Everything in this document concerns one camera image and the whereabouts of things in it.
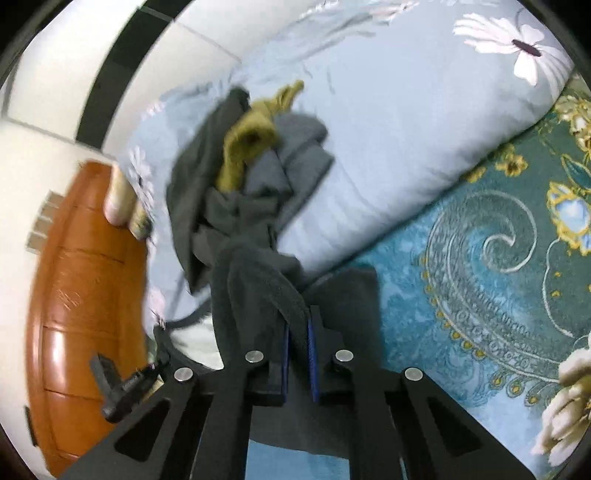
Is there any wooden headboard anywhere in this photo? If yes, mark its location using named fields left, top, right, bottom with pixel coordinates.
left=25, top=159, right=160, bottom=478

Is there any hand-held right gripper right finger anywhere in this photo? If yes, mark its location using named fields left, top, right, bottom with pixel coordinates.
left=307, top=305, right=539, bottom=480

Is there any pink floral pillow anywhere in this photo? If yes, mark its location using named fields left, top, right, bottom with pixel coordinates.
left=102, top=166, right=134, bottom=227

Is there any white wardrobe with black stripe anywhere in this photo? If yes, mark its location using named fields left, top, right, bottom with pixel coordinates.
left=0, top=0, right=259, bottom=158

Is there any beige wall switch panel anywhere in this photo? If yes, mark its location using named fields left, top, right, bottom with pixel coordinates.
left=25, top=191, right=63, bottom=252

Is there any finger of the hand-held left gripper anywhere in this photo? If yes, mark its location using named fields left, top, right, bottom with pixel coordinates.
left=90, top=352, right=160, bottom=424

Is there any light blue floral duvet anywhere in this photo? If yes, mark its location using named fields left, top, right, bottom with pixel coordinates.
left=113, top=0, right=575, bottom=333

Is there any olive yellow garment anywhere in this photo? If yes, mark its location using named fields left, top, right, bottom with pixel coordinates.
left=216, top=79, right=305, bottom=192

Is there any dark grey fleece zip jacket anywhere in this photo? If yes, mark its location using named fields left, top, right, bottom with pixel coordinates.
left=154, top=244, right=385, bottom=455

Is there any yellow floral pillow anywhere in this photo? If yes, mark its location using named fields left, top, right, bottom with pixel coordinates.
left=129, top=203, right=153, bottom=238

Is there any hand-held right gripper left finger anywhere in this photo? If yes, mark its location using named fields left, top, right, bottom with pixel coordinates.
left=60, top=323, right=291, bottom=480

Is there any teal floral bed sheet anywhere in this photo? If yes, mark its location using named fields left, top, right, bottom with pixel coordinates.
left=245, top=78, right=591, bottom=480

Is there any blue grey garment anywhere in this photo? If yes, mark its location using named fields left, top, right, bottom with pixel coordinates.
left=242, top=111, right=335, bottom=208

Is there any dark grey garment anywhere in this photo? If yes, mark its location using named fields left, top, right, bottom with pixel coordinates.
left=165, top=88, right=296, bottom=296

